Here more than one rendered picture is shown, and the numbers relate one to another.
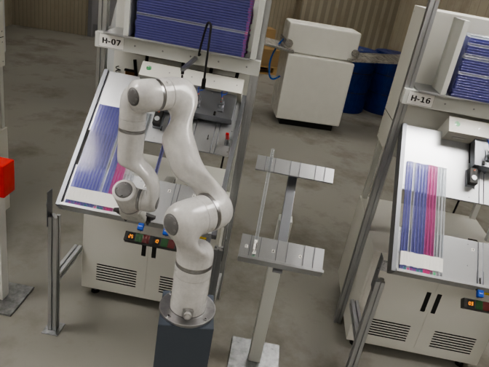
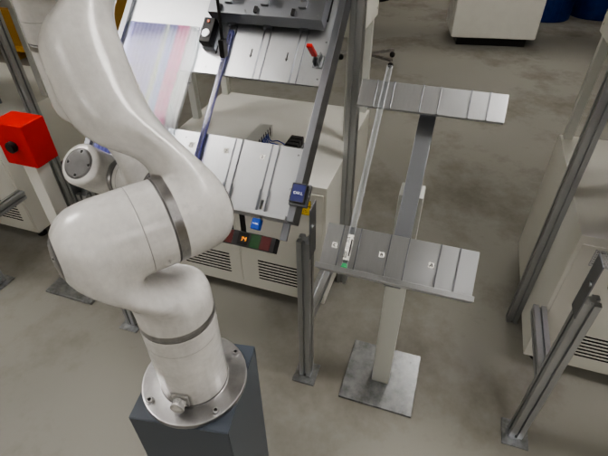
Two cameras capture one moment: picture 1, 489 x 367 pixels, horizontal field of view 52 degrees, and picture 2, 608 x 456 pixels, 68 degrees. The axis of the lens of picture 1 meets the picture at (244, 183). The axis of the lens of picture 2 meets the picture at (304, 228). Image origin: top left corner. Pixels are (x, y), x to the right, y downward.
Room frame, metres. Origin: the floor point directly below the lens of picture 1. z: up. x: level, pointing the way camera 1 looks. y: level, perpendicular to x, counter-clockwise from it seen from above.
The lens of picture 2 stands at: (0.96, -0.22, 1.44)
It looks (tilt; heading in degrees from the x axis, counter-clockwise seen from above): 39 degrees down; 18
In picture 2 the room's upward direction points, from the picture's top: 1 degrees counter-clockwise
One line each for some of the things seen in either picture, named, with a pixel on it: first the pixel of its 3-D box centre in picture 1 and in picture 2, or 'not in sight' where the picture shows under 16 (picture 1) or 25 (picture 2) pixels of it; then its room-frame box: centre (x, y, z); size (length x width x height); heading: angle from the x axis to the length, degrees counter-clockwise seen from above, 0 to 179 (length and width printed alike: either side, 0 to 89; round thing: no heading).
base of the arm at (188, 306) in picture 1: (190, 286); (186, 348); (1.35, 0.11, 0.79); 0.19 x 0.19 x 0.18
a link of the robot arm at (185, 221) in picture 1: (191, 234); (138, 266); (1.32, 0.14, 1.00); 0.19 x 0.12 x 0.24; 141
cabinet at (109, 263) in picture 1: (163, 229); (270, 194); (2.47, 0.41, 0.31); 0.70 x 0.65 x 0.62; 88
